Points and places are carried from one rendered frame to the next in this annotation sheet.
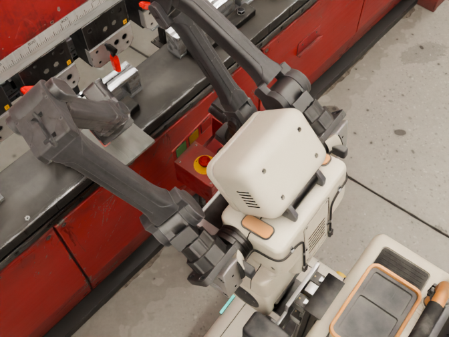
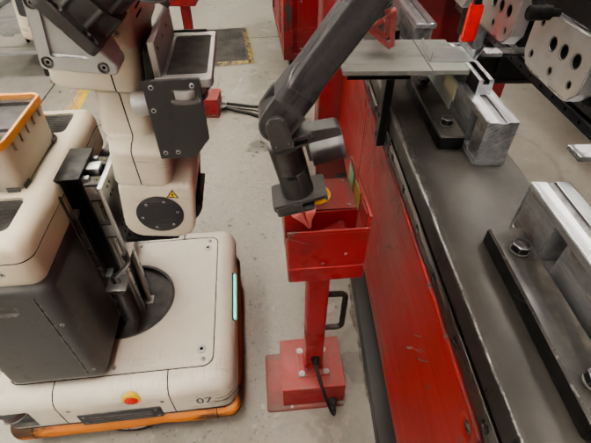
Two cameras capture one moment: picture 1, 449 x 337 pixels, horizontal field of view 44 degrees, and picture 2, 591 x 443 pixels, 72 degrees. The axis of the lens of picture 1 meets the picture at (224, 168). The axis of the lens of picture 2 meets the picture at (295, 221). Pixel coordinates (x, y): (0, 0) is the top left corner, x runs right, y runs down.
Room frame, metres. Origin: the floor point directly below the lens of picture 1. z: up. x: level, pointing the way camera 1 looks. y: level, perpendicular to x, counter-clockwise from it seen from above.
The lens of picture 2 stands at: (1.39, -0.46, 1.34)
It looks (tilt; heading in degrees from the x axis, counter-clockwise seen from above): 43 degrees down; 134
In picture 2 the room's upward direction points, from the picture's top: straight up
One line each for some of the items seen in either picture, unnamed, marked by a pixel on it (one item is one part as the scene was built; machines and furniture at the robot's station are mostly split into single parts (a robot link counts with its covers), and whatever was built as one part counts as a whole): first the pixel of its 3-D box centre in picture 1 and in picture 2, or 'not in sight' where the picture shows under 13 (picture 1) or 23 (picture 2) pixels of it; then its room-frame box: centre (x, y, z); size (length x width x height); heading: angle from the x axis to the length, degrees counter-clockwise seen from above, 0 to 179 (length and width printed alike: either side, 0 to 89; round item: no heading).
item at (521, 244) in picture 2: not in sight; (521, 246); (1.35, 0.06, 0.91); 0.03 x 0.03 x 0.02
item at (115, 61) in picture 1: (113, 57); (477, 12); (1.09, 0.30, 1.13); 0.04 x 0.02 x 0.10; 45
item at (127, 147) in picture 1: (101, 135); (397, 56); (0.92, 0.35, 1.00); 0.26 x 0.18 x 0.01; 45
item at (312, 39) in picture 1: (310, 41); not in sight; (1.64, -0.38, 0.59); 0.15 x 0.02 x 0.07; 135
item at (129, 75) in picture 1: (87, 111); (463, 98); (1.07, 0.42, 0.92); 0.39 x 0.06 x 0.10; 135
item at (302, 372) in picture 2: not in sight; (312, 360); (0.98, 0.04, 0.13); 0.10 x 0.10 x 0.01; 50
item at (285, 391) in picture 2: not in sight; (302, 371); (0.97, 0.02, 0.06); 0.25 x 0.20 x 0.12; 50
